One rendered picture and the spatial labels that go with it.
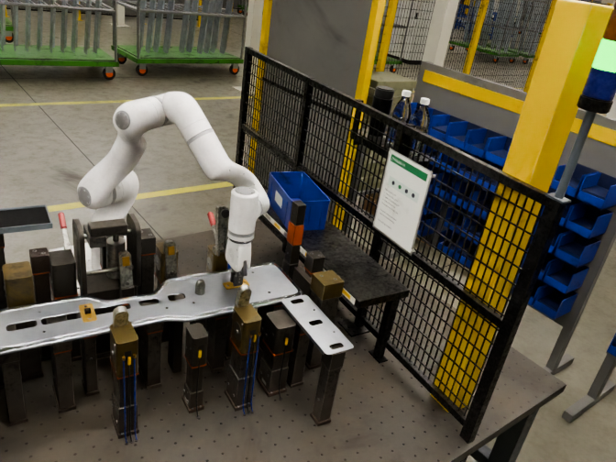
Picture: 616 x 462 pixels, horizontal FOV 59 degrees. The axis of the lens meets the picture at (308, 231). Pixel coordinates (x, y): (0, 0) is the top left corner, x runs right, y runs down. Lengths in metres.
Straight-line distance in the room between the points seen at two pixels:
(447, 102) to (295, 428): 2.43
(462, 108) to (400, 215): 1.74
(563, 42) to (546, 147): 0.26
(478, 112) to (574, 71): 1.98
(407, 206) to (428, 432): 0.74
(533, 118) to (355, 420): 1.06
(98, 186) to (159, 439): 0.87
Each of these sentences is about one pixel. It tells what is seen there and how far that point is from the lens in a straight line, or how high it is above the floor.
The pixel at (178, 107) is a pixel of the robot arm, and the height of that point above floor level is 1.55.
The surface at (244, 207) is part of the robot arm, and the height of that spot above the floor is 1.31.
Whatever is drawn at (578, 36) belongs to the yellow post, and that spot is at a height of 1.93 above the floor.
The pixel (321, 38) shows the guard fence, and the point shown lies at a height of 1.50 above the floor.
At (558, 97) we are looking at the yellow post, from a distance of 1.54.
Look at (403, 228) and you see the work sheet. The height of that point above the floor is 1.22.
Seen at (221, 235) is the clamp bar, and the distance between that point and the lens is 1.89.
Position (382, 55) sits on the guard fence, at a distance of 5.56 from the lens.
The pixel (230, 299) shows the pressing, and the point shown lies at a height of 1.00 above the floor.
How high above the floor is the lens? 2.01
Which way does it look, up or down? 27 degrees down
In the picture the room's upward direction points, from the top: 9 degrees clockwise
